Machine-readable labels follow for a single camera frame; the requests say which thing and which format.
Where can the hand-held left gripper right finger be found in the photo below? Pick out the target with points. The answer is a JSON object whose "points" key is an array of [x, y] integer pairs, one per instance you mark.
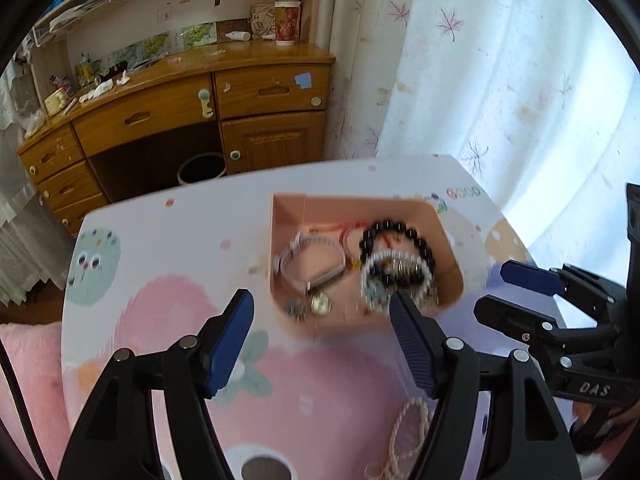
{"points": [[412, 345]]}

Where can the yellow mug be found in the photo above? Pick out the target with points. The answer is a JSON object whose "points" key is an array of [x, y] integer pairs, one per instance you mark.
{"points": [[55, 101]]}

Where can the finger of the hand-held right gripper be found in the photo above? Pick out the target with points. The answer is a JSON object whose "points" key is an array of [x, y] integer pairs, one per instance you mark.
{"points": [[530, 279], [510, 316]]}

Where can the cartoon printed tablecloth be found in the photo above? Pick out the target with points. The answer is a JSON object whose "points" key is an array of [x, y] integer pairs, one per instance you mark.
{"points": [[150, 260]]}

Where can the silver white bangle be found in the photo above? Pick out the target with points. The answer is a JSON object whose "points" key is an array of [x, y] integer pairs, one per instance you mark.
{"points": [[290, 255]]}

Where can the dark waste bin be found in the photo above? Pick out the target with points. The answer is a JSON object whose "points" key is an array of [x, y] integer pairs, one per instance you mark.
{"points": [[200, 169]]}

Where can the decorated pen holder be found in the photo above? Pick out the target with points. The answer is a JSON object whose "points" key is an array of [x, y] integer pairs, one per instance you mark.
{"points": [[87, 71]]}

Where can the gold coin pendant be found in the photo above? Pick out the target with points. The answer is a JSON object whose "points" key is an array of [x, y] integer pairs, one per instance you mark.
{"points": [[321, 304]]}

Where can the printed paper bag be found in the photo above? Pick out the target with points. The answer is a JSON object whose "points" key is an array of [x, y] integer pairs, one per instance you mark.
{"points": [[262, 17]]}

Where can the crumpled white tissue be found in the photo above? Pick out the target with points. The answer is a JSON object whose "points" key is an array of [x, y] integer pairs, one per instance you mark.
{"points": [[105, 89]]}

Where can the red paper cup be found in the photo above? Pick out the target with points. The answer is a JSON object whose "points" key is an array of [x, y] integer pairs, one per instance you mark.
{"points": [[287, 22]]}

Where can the mint cream drawer ornament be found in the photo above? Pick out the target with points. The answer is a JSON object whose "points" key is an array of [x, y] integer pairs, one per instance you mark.
{"points": [[204, 102]]}

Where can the small white bottle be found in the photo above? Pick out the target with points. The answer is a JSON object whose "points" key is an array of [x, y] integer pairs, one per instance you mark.
{"points": [[237, 36]]}

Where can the grape print card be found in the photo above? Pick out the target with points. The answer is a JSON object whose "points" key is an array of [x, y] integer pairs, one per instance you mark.
{"points": [[199, 35]]}

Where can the crystal brooch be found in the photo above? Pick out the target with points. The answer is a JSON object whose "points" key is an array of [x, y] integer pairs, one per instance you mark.
{"points": [[295, 308]]}

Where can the pink plastic tray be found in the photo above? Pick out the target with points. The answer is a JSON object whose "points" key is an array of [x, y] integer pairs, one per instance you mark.
{"points": [[320, 220]]}

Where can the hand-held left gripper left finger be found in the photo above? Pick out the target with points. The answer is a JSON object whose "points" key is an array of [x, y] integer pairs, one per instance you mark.
{"points": [[230, 345]]}

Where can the white leaf print curtain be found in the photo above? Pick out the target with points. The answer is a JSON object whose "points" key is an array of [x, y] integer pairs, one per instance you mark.
{"points": [[500, 85]]}

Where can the pink quilted blanket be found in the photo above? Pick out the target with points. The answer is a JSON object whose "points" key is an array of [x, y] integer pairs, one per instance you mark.
{"points": [[35, 385]]}

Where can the wooden desk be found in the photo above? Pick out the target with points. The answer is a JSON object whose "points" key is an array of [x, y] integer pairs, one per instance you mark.
{"points": [[165, 90]]}

